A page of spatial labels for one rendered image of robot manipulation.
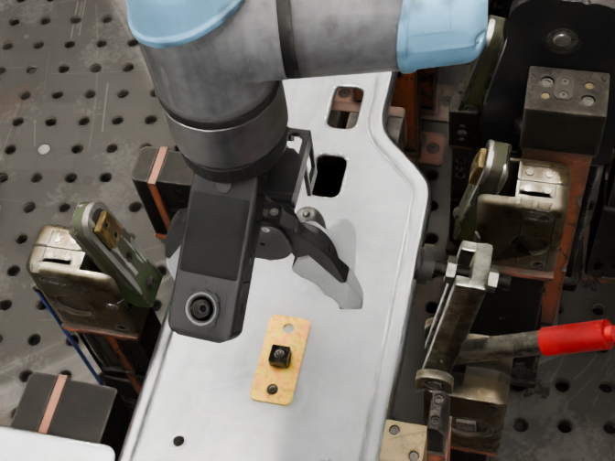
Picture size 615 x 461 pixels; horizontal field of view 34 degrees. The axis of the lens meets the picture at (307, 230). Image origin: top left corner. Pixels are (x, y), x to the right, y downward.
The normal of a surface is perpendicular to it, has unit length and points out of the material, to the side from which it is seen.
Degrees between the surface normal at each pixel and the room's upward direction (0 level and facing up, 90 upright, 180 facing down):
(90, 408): 0
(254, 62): 86
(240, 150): 89
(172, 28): 87
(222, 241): 32
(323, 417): 0
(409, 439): 0
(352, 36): 68
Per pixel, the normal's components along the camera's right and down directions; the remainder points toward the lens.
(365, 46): -0.02, 0.70
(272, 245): -0.22, 0.84
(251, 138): 0.52, 0.69
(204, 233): -0.24, -0.01
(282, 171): -0.11, -0.53
